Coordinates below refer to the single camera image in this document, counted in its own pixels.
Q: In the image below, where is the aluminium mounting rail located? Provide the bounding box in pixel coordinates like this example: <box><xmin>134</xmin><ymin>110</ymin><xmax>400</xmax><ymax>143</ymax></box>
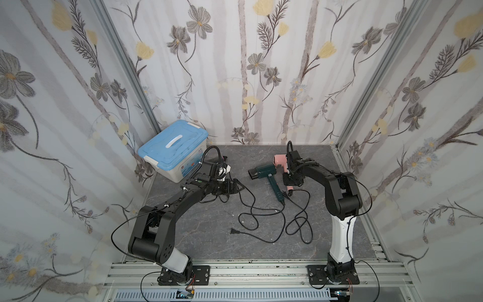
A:
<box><xmin>98</xmin><ymin>260</ymin><xmax>422</xmax><ymax>301</ymax></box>

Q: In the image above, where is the blue lidded storage box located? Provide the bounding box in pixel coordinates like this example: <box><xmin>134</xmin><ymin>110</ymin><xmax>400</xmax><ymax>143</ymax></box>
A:
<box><xmin>138</xmin><ymin>120</ymin><xmax>208</xmax><ymax>183</ymax></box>

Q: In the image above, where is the black hair dryer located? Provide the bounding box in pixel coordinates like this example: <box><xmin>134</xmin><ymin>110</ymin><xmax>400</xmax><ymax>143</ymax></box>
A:
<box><xmin>203</xmin><ymin>155</ymin><xmax>286</xmax><ymax>244</ymax></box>

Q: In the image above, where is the pink hair dryer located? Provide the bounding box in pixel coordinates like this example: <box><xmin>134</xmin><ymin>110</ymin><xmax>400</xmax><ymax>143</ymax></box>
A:
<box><xmin>274</xmin><ymin>154</ymin><xmax>294</xmax><ymax>196</ymax></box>

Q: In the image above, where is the dark green hair dryer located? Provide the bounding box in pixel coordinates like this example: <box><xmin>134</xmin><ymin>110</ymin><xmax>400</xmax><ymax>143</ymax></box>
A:
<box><xmin>248</xmin><ymin>162</ymin><xmax>314</xmax><ymax>246</ymax></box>

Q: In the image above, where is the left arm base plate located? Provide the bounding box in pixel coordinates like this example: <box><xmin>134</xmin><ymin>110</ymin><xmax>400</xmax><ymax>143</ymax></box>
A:
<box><xmin>157</xmin><ymin>265</ymin><xmax>211</xmax><ymax>286</ymax></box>

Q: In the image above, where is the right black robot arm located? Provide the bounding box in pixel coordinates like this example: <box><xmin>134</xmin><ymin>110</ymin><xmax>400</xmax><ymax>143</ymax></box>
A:
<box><xmin>283</xmin><ymin>142</ymin><xmax>362</xmax><ymax>284</ymax></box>

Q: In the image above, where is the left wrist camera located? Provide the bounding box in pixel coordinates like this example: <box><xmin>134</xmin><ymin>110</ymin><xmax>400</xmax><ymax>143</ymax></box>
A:
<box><xmin>216</xmin><ymin>162</ymin><xmax>231</xmax><ymax>181</ymax></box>

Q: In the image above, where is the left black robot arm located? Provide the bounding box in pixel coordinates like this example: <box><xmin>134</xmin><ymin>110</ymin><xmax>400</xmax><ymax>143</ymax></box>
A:
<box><xmin>128</xmin><ymin>146</ymin><xmax>242</xmax><ymax>286</ymax></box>

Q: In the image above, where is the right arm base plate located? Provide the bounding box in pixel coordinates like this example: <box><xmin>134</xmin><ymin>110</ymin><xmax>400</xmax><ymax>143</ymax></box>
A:
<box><xmin>307</xmin><ymin>264</ymin><xmax>360</xmax><ymax>286</ymax></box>

